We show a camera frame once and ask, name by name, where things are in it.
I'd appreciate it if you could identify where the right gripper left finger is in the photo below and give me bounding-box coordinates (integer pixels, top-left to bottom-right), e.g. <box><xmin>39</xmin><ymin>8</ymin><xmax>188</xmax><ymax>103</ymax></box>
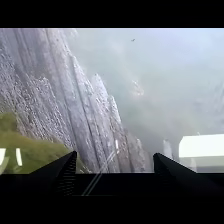
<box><xmin>29</xmin><ymin>150</ymin><xmax>78</xmax><ymax>197</ymax></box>

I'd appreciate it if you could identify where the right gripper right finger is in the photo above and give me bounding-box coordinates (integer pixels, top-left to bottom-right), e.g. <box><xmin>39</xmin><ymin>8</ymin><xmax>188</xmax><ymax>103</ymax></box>
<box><xmin>152</xmin><ymin>152</ymin><xmax>224</xmax><ymax>197</ymax></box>

